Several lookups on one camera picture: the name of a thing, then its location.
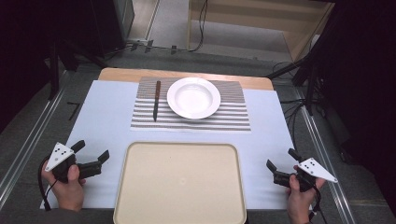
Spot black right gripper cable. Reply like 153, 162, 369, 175
307, 186, 329, 224

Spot black metal stand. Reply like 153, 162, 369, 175
266, 57, 323, 117
47, 38, 78, 101

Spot black hanging cable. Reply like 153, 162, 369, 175
189, 0, 209, 53

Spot pale blue table cover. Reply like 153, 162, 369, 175
39, 79, 313, 210

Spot dark cabinet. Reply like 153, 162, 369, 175
89, 0, 135, 58

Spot light wooden shelf unit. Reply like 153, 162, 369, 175
186, 0, 336, 63

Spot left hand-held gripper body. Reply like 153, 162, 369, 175
44, 142, 103, 184

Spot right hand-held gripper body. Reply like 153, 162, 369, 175
273, 158, 339, 192

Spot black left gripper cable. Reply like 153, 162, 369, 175
37, 156, 59, 212

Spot person's right hand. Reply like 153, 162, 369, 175
286, 164, 327, 224

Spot beige plastic tray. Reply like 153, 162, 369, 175
112, 141, 248, 224

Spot black floor cables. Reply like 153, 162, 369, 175
279, 98, 310, 146

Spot white deep plate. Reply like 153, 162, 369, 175
166, 77, 221, 120

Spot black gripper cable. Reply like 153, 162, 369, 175
37, 156, 59, 212
307, 186, 329, 224

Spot brown-handled knife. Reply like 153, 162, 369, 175
152, 80, 162, 122

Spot striped placemat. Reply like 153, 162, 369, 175
130, 77, 252, 133

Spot person's left hand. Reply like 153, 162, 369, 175
41, 163, 87, 213

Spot aluminium floor rail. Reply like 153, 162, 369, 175
0, 88, 64, 208
293, 88, 358, 224

